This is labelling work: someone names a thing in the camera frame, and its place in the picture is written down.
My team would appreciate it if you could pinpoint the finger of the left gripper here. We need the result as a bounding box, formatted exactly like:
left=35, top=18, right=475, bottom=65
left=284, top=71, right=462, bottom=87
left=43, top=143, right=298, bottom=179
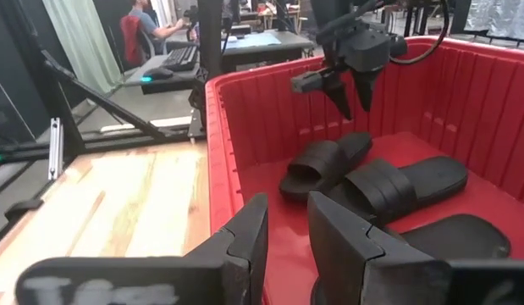
left=353, top=70, right=379, bottom=112
left=327, top=75, right=354, bottom=122

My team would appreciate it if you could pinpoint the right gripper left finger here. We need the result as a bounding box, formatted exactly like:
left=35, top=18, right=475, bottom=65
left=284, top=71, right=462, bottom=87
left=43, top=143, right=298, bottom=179
left=184, top=193, right=270, bottom=305

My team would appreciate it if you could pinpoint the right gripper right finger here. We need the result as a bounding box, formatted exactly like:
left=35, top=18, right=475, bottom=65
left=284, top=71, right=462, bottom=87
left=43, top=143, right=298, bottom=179
left=307, top=190, right=452, bottom=305

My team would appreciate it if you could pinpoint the black rubber slide sandal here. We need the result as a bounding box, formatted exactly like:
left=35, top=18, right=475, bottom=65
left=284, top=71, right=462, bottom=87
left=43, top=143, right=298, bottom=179
left=311, top=213, right=512, bottom=305
left=327, top=155, right=469, bottom=228
left=279, top=130, right=373, bottom=202

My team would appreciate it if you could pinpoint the red plastic bin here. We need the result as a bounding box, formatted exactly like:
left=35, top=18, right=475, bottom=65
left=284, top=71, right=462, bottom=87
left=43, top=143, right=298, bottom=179
left=204, top=36, right=524, bottom=305

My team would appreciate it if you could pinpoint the grey desk with blue mat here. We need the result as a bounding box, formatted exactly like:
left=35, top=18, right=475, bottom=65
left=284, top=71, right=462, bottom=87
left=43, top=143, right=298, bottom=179
left=221, top=29, right=316, bottom=74

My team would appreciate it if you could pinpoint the light blue desk mat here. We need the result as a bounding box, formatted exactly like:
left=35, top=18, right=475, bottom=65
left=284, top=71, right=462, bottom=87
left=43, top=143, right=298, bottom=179
left=221, top=32, right=283, bottom=50

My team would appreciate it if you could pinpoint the silver foil cover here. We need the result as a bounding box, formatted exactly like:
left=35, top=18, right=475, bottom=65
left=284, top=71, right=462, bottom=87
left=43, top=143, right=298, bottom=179
left=463, top=0, right=524, bottom=42

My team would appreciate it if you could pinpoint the black keyboard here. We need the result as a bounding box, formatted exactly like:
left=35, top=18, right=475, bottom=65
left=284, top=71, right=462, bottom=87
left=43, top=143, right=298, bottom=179
left=159, top=44, right=200, bottom=73

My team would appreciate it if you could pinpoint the black computer mouse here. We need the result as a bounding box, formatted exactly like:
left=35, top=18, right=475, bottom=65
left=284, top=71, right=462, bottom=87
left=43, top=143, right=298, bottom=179
left=141, top=66, right=174, bottom=82

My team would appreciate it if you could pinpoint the person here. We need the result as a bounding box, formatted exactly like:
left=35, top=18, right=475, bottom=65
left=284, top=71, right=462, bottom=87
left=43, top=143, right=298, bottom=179
left=128, top=0, right=190, bottom=56

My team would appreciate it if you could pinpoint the silver aluminium bar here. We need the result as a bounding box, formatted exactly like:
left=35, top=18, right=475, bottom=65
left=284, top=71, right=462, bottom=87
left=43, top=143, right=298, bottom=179
left=48, top=117, right=64, bottom=181

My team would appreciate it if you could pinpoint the red garment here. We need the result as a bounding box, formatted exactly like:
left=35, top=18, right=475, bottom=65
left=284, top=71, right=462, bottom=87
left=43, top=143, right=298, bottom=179
left=119, top=14, right=145, bottom=68

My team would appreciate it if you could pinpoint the pale green curtain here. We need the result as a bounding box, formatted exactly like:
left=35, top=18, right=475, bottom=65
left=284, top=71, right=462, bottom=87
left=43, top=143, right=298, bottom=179
left=41, top=0, right=124, bottom=97

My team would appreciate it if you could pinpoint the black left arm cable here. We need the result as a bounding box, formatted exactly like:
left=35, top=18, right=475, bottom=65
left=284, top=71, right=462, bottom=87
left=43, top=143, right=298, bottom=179
left=388, top=0, right=451, bottom=65

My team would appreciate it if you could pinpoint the black upright post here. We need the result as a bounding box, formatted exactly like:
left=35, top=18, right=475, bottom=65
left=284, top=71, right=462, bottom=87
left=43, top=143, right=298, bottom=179
left=196, top=0, right=223, bottom=81

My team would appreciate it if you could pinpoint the black aluminium table frame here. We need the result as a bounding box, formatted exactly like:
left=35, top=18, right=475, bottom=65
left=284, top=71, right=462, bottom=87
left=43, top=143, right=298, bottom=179
left=0, top=48, right=208, bottom=166

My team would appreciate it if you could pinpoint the small black edge bracket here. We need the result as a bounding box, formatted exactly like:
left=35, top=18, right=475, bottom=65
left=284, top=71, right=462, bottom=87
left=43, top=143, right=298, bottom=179
left=3, top=197, right=46, bottom=222

